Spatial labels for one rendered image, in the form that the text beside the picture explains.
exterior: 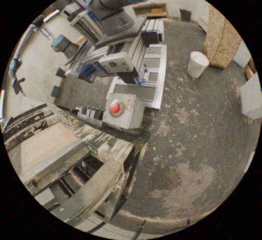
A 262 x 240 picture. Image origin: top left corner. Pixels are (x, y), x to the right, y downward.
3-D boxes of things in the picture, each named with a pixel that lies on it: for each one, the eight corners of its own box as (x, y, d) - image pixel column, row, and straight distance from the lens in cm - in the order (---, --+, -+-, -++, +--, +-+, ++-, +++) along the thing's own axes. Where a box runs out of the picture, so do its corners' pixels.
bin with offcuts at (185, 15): (190, 21, 483) (189, 9, 472) (192, 24, 434) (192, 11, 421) (179, 19, 474) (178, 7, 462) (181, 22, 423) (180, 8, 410)
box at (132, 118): (145, 106, 42) (135, 93, 26) (141, 128, 42) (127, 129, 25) (126, 103, 47) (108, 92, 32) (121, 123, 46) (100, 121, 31)
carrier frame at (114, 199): (151, 133, 117) (131, 149, 37) (130, 195, 191) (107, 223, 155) (75, 109, 257) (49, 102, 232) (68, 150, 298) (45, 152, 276)
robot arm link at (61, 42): (62, 51, 74) (51, 42, 75) (60, 53, 87) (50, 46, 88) (72, 39, 77) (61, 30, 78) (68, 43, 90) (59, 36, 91)
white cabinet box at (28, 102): (57, 106, 459) (22, 95, 453) (55, 117, 469) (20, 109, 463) (55, 104, 518) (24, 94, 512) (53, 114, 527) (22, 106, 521)
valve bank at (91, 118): (120, 113, 68) (102, 107, 49) (116, 129, 69) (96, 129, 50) (87, 105, 103) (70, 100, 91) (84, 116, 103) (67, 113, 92)
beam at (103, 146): (134, 156, 47) (135, 143, 38) (124, 174, 41) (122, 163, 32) (51, 105, 234) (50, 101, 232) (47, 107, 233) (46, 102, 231)
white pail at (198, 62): (200, 68, 177) (208, 50, 150) (202, 81, 159) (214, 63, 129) (185, 65, 168) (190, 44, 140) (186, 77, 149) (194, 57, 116)
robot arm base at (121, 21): (114, 26, 56) (105, 14, 55) (138, 20, 50) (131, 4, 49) (102, 39, 45) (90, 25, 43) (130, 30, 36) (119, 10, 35)
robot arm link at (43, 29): (59, 53, 86) (30, 24, 102) (57, 55, 100) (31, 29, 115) (68, 43, 89) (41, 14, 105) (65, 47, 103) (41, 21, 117)
